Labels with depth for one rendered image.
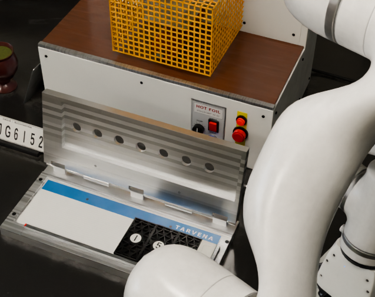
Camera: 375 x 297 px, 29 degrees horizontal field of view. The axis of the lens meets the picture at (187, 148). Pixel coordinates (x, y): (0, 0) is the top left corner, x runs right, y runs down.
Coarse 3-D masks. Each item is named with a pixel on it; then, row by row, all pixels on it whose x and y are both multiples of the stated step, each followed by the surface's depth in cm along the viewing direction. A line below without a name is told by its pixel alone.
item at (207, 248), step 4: (204, 240) 145; (200, 244) 145; (204, 244) 145; (208, 244) 145; (212, 244) 145; (200, 248) 144; (204, 248) 144; (208, 248) 144; (212, 248) 144; (204, 252) 144; (208, 252) 144; (212, 252) 143; (208, 256) 143
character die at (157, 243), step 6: (156, 228) 148; (162, 228) 148; (168, 228) 148; (156, 234) 147; (162, 234) 147; (168, 234) 147; (174, 234) 147; (150, 240) 145; (156, 240) 145; (162, 240) 145; (168, 240) 146; (174, 240) 145; (144, 246) 144; (150, 246) 145; (156, 246) 144; (144, 252) 143; (138, 258) 142
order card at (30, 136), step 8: (0, 120) 167; (8, 120) 166; (16, 120) 166; (0, 128) 168; (8, 128) 167; (16, 128) 166; (24, 128) 165; (32, 128) 165; (40, 128) 164; (0, 136) 168; (8, 136) 167; (16, 136) 167; (24, 136) 166; (32, 136) 165; (40, 136) 164; (24, 144) 167; (32, 144) 166; (40, 144) 165
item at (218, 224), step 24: (48, 168) 161; (96, 192) 156; (120, 192) 156; (168, 216) 151; (192, 216) 151; (216, 216) 149; (24, 240) 148; (48, 240) 146; (96, 264) 143; (120, 264) 142
